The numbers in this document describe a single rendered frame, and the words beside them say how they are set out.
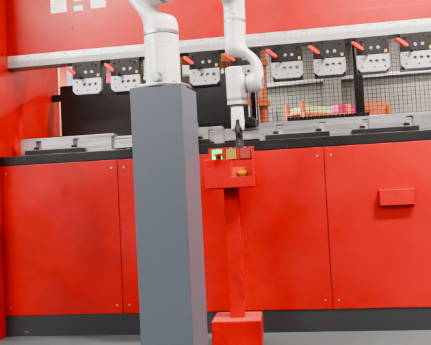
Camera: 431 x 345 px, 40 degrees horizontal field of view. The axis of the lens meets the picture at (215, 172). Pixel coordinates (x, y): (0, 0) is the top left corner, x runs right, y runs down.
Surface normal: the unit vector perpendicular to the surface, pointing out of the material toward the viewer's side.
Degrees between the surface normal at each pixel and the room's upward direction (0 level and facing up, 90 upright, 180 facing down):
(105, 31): 90
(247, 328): 90
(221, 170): 90
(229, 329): 90
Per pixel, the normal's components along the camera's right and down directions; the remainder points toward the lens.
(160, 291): -0.25, -0.03
